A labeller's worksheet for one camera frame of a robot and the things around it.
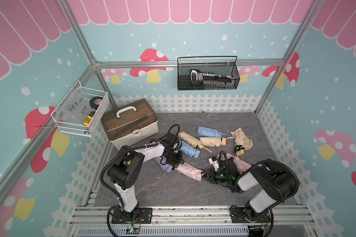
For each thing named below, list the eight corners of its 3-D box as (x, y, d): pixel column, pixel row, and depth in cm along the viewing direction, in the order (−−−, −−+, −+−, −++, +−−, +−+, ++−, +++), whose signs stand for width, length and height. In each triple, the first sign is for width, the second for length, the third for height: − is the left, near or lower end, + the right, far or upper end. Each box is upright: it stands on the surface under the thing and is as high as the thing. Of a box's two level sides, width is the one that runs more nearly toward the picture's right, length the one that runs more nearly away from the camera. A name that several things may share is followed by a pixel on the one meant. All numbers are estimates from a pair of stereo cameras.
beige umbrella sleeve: (240, 152, 99) (243, 148, 96) (227, 135, 108) (229, 132, 104) (253, 146, 102) (255, 142, 99) (239, 130, 111) (241, 127, 107)
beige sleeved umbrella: (200, 146, 102) (200, 143, 99) (199, 139, 106) (200, 136, 102) (233, 146, 102) (234, 143, 98) (231, 139, 106) (232, 136, 102)
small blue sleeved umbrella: (196, 136, 108) (197, 132, 104) (197, 129, 111) (198, 125, 108) (229, 141, 105) (231, 137, 101) (229, 134, 108) (231, 130, 105)
